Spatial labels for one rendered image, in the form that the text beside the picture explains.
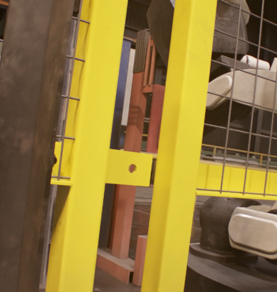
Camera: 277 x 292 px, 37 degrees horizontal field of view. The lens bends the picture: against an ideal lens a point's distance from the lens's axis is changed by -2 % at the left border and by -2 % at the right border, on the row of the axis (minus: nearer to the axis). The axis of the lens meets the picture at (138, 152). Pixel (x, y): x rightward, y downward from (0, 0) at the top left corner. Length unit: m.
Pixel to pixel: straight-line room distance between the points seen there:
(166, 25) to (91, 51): 0.92
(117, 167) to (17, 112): 0.30
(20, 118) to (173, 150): 0.33
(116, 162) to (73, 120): 0.11
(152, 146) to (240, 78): 6.69
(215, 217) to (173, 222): 0.64
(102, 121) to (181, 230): 0.21
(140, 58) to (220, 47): 0.40
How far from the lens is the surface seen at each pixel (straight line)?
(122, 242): 1.64
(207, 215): 1.29
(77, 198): 0.55
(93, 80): 0.55
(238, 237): 1.17
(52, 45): 0.35
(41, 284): 1.40
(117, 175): 0.63
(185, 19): 0.67
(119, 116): 1.83
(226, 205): 1.26
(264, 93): 1.22
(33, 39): 0.36
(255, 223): 1.13
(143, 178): 0.65
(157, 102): 7.98
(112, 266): 1.60
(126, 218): 1.63
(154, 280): 0.66
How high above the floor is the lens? 0.43
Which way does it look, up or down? 1 degrees up
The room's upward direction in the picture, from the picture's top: 7 degrees clockwise
